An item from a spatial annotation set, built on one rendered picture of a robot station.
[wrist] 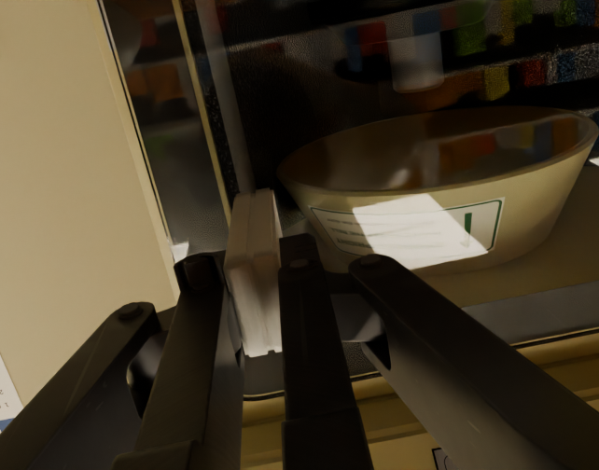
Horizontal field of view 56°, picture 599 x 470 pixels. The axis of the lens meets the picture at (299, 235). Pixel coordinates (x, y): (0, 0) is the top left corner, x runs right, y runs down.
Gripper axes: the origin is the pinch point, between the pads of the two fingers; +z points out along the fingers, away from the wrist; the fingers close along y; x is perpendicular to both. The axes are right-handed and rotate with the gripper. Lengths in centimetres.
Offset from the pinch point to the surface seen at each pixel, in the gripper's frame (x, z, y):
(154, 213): 1.0, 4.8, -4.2
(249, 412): -9.5, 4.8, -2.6
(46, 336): -24, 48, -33
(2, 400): -32, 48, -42
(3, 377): -29, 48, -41
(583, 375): -10.1, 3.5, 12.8
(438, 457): -11.0, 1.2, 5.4
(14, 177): -4, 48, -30
